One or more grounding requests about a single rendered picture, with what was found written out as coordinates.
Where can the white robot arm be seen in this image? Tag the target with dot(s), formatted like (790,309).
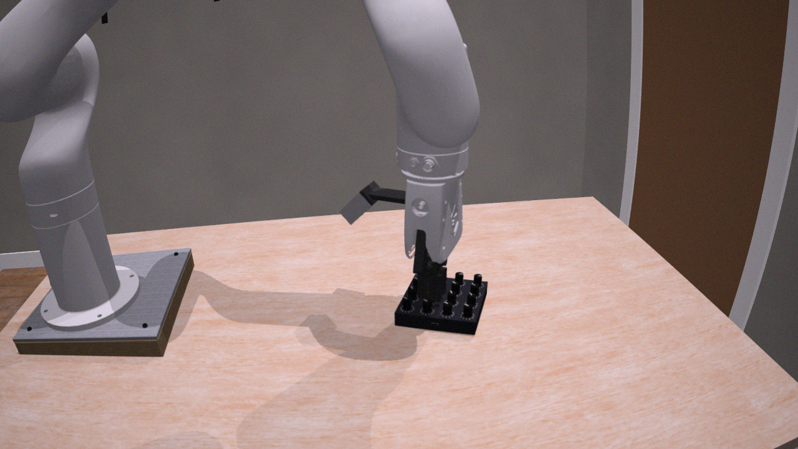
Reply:
(48,62)

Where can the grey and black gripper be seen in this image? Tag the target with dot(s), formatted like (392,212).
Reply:
(434,228)

